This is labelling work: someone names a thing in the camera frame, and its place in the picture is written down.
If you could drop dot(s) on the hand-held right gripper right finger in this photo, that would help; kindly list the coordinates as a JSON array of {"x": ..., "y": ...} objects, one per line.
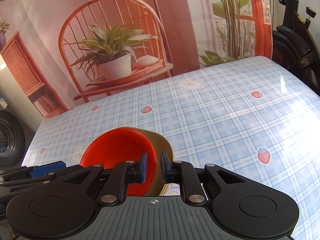
[{"x": 165, "y": 168}]

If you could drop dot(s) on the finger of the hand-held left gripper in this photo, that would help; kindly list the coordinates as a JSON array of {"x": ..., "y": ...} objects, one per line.
[
  {"x": 48, "y": 167},
  {"x": 30, "y": 183}
]

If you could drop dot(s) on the black exercise bike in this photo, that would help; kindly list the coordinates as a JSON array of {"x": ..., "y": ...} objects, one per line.
[{"x": 297, "y": 42}]

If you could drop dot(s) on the green square plastic plate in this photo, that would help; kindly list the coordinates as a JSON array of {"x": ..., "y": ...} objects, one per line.
[{"x": 163, "y": 146}]

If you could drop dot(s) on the blue plaid tablecloth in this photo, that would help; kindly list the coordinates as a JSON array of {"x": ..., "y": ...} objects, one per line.
[{"x": 225, "y": 117}]

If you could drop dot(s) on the printed room backdrop cloth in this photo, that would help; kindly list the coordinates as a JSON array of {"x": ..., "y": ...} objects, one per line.
[{"x": 175, "y": 17}]

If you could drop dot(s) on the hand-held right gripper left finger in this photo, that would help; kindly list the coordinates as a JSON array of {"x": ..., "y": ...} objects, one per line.
[{"x": 143, "y": 168}]

